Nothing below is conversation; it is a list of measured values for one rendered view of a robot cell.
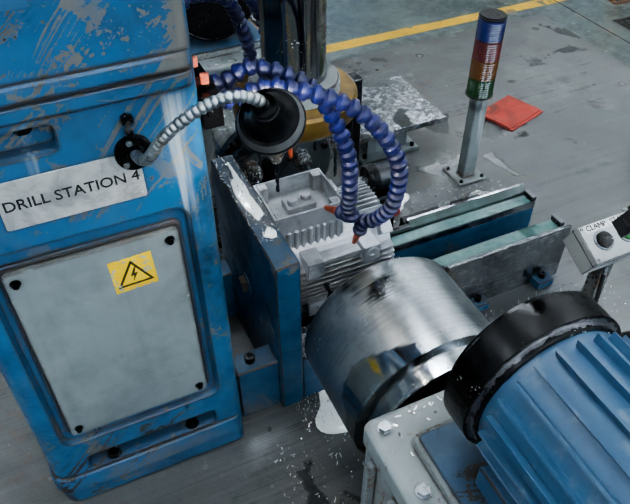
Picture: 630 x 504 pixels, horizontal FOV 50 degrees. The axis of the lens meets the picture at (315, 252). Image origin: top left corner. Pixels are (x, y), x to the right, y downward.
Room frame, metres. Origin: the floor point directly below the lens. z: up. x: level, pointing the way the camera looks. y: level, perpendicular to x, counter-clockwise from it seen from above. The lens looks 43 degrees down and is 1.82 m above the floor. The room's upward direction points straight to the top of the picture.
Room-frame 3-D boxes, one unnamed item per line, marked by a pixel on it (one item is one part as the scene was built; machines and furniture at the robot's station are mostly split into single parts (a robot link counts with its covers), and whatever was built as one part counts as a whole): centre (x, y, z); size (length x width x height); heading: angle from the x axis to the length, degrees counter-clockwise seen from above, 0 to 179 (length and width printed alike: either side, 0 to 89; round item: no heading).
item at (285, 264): (0.82, 0.13, 0.97); 0.30 x 0.11 x 0.34; 24
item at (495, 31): (1.38, -0.38, 1.19); 0.06 x 0.06 x 0.04
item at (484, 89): (1.38, -0.38, 1.05); 0.06 x 0.06 x 0.04
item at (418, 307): (0.56, -0.15, 1.04); 0.37 x 0.25 x 0.25; 24
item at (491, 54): (1.38, -0.38, 1.14); 0.06 x 0.06 x 0.04
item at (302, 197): (0.86, 0.03, 1.11); 0.12 x 0.11 x 0.07; 114
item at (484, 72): (1.38, -0.38, 1.10); 0.06 x 0.06 x 0.04
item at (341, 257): (0.88, -0.01, 1.02); 0.20 x 0.19 x 0.19; 114
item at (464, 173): (1.38, -0.38, 1.01); 0.08 x 0.08 x 0.42; 24
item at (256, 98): (0.57, 0.10, 1.46); 0.18 x 0.11 x 0.13; 114
